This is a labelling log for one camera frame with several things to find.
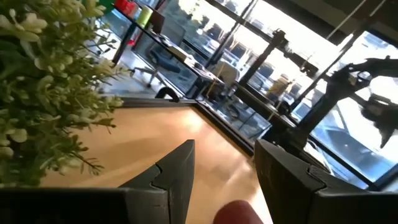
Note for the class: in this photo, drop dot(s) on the red hat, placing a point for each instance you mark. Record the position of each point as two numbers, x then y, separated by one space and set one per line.
237 214

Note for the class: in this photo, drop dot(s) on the black office desk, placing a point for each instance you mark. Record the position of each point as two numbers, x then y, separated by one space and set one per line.
183 59

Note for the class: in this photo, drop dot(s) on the red spool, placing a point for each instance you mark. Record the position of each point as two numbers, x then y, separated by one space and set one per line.
128 6

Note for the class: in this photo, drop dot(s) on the artificial plant with white flowers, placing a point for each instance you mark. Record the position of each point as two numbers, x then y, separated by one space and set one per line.
46 90

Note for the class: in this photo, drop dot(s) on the blue office chair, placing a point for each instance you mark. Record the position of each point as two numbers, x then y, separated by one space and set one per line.
161 63

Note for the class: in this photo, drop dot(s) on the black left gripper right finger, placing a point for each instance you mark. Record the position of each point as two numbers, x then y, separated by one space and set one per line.
280 183

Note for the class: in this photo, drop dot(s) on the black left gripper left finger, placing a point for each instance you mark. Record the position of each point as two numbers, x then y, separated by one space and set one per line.
174 183

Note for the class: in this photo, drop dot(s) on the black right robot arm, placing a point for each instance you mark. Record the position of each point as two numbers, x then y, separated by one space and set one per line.
329 96

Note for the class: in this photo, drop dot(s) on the yellow-green spool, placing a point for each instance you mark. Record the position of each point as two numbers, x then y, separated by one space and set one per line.
144 15

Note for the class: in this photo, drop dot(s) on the black camera stand pole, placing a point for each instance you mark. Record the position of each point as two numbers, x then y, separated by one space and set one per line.
262 57

